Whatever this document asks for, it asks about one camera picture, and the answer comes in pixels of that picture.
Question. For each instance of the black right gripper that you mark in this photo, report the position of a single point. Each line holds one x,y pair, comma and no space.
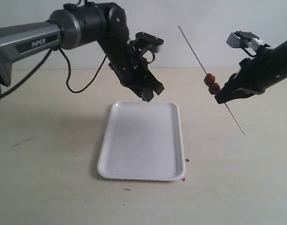
255,76

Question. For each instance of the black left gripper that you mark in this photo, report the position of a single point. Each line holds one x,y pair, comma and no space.
131,67

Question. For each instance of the red date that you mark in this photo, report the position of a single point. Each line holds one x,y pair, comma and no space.
209,80
214,88

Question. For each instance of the thin metal skewer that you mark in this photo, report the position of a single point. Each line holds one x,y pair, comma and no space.
203,68

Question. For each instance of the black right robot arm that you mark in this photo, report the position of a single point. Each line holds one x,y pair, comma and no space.
279,54

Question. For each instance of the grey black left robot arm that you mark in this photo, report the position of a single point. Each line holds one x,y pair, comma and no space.
76,25

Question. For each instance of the white rectangular plastic tray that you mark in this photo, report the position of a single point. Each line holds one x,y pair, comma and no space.
142,141

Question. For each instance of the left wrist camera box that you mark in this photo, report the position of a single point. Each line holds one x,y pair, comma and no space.
149,42

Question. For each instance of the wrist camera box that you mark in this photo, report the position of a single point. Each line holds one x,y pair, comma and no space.
250,43
149,42

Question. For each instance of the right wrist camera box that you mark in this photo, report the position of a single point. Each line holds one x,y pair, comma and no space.
250,43

